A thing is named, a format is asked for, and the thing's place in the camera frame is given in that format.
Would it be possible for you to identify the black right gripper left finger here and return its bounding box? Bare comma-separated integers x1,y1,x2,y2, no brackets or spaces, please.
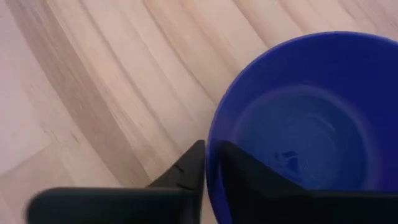
25,139,206,224

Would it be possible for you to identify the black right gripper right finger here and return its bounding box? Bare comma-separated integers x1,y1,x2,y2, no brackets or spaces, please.
218,140,398,224

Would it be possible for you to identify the blue plastic bowl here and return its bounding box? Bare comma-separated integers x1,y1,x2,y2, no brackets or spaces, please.
205,30,398,224

